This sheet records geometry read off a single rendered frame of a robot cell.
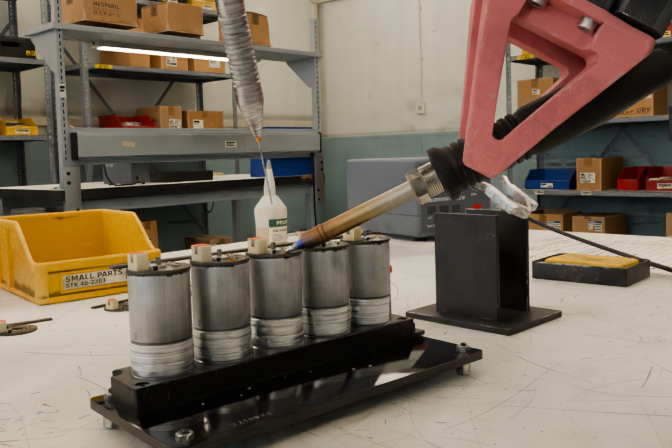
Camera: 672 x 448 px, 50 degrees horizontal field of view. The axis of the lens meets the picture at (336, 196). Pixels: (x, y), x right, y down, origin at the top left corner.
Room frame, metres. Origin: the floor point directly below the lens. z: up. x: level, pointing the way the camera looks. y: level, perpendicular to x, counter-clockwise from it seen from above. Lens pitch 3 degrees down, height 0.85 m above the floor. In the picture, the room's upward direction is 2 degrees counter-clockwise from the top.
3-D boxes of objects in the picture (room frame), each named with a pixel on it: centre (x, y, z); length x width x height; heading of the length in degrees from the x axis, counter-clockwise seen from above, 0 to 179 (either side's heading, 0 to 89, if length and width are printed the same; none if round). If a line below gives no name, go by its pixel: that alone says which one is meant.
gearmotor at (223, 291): (0.30, 0.05, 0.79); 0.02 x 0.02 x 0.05
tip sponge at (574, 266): (0.56, -0.20, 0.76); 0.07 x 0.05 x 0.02; 49
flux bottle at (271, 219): (0.74, 0.07, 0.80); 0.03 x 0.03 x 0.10
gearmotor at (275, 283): (0.32, 0.03, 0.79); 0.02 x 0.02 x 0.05
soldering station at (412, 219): (0.90, -0.10, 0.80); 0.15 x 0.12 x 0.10; 31
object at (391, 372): (0.30, 0.02, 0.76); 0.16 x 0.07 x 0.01; 131
